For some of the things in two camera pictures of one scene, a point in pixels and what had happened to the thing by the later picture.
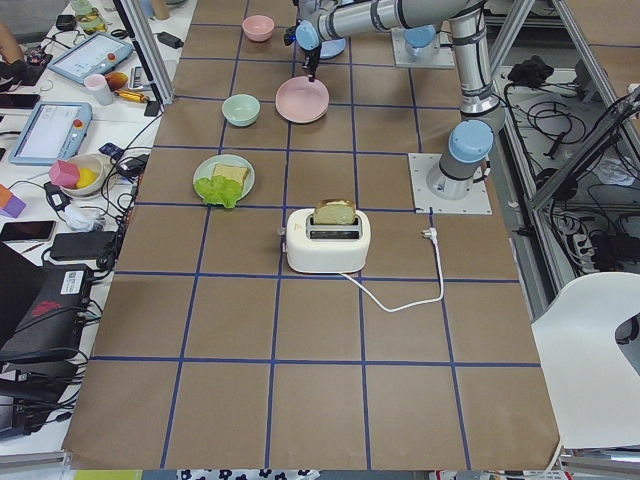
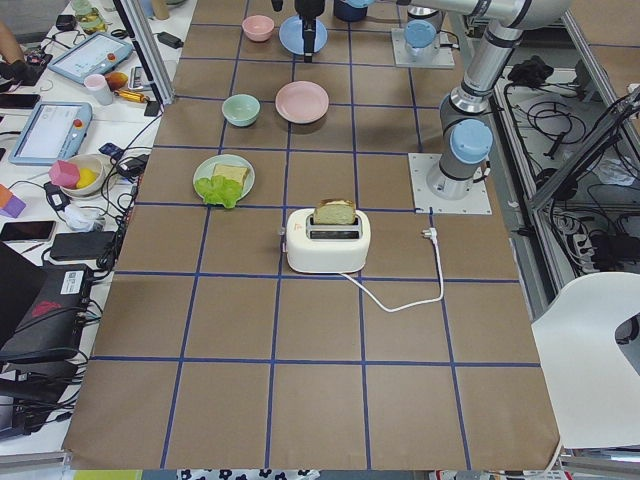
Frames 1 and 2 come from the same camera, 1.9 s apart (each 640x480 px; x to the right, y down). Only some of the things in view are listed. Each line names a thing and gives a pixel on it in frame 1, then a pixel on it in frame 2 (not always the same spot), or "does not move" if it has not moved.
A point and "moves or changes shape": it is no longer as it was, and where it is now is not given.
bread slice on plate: [232, 172] does not move
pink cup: [97, 85] does not move
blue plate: [332, 48] moves or changes shape
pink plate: [300, 100] does not move
